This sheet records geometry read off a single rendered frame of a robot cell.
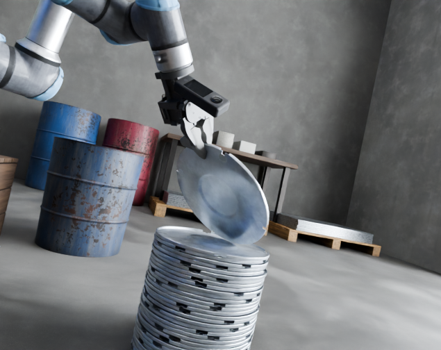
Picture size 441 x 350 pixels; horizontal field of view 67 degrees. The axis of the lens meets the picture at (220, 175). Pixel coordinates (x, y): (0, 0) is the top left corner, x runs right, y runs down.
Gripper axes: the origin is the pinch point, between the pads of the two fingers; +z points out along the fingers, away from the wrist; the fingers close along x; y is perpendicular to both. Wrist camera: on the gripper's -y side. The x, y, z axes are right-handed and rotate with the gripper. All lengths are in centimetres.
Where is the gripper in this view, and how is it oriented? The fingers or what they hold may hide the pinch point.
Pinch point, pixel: (206, 153)
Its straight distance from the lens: 77.2
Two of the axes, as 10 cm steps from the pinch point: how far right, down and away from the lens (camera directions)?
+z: 2.2, 8.5, 4.8
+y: -7.7, -1.5, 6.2
